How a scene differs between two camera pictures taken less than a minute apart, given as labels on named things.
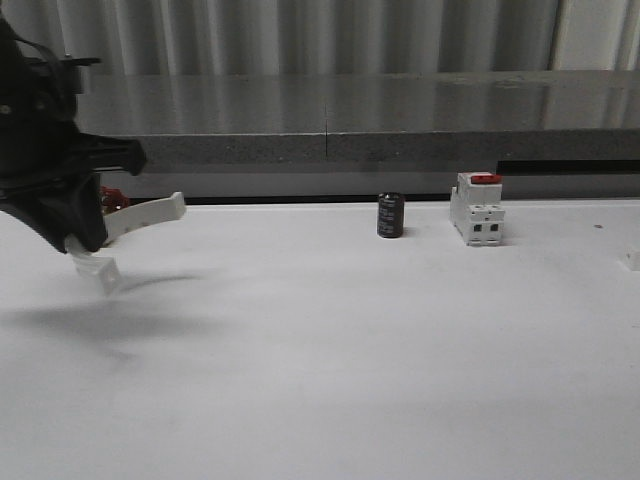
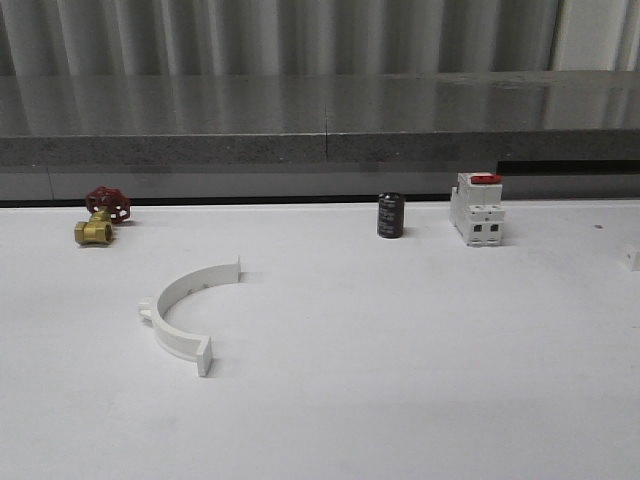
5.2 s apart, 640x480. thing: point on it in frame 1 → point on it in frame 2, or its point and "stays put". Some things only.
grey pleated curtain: [150, 37] stays put
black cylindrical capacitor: [390, 215] stays put
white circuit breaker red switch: [476, 208] stays put
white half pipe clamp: [99, 267] → [173, 341]
